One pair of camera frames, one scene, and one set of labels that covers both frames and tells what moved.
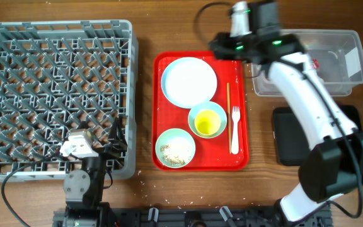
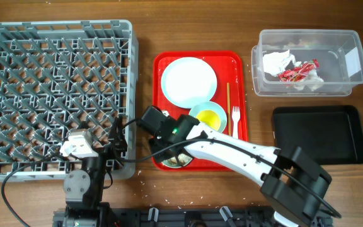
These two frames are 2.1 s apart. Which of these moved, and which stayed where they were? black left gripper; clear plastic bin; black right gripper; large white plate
Moved: black right gripper
Stayed: large white plate; black left gripper; clear plastic bin
